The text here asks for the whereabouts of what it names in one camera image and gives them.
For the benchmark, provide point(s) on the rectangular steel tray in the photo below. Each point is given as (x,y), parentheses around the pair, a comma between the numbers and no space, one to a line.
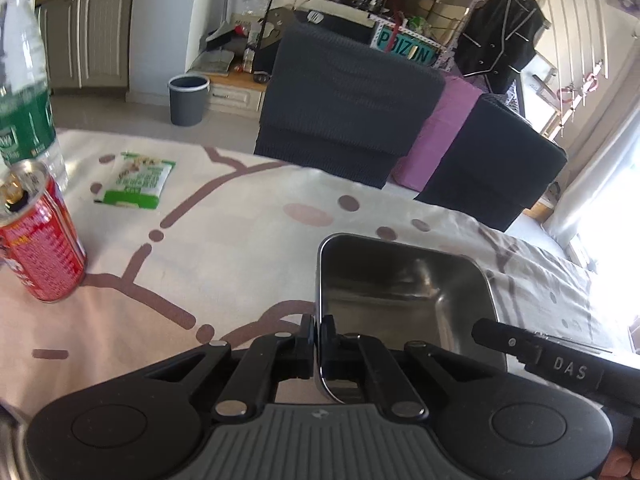
(397,293)

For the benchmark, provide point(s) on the right dark grey chair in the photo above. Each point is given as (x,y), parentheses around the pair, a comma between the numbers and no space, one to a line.
(497,167)

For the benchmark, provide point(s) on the teal prizon sign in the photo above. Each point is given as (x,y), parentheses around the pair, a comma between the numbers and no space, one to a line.
(413,48)

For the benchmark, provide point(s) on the cartoon printed tablecloth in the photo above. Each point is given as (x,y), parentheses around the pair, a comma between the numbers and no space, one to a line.
(230,253)

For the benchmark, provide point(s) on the green white snack packet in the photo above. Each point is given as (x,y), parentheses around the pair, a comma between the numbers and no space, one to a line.
(135,181)

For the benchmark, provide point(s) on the black vest with white trim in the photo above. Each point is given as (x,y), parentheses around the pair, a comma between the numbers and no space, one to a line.
(499,41)

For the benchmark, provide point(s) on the pink cushion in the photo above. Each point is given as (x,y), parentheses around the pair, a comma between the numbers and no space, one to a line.
(437,134)

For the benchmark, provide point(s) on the left dark grey chair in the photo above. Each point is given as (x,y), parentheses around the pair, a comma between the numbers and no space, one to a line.
(343,107)

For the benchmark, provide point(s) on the grey trash bin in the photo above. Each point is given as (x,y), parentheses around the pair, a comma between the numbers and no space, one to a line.
(188,94)

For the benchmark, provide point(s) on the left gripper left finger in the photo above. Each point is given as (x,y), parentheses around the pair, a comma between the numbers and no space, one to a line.
(259,370)

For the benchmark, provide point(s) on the beige window curtain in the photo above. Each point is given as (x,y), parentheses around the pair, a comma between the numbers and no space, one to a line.
(609,144)

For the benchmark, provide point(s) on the red milk drink can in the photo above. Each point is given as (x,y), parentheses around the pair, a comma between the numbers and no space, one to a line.
(39,241)

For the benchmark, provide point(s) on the clear water bottle green label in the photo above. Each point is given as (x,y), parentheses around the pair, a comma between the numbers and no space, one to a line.
(27,125)

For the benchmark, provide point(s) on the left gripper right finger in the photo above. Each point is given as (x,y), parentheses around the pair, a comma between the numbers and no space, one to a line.
(366,362)

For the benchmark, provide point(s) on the dark grey chair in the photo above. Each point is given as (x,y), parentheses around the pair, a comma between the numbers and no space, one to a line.
(497,167)
(343,107)

